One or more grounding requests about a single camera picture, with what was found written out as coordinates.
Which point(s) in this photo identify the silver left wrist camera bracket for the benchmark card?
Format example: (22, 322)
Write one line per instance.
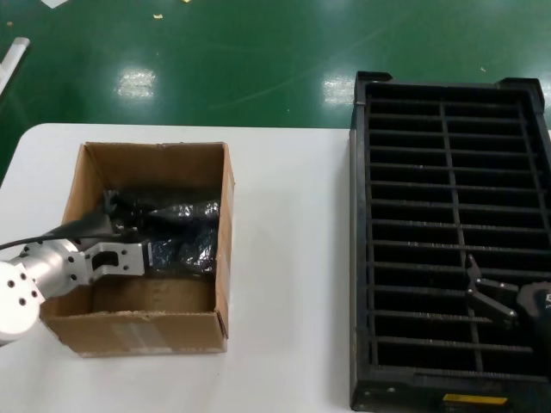
(116, 260)

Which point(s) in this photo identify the white paper sheet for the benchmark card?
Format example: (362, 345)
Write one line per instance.
(53, 2)

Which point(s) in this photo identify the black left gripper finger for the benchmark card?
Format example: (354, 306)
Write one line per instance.
(111, 201)

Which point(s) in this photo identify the grey transparent antistatic bag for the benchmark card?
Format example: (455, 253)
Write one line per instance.
(185, 213)

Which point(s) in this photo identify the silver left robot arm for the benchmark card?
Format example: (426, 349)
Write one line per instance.
(39, 288)

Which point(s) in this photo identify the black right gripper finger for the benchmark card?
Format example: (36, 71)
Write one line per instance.
(490, 307)

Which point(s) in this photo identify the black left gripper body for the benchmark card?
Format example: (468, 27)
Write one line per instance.
(92, 226)

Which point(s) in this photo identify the black slotted plastic container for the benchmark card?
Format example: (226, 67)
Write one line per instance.
(357, 258)

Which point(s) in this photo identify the brown cardboard box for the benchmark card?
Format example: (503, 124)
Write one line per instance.
(142, 165)

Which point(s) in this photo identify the white pipe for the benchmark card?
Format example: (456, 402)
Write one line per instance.
(13, 58)

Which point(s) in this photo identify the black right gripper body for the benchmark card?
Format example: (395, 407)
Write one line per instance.
(538, 305)

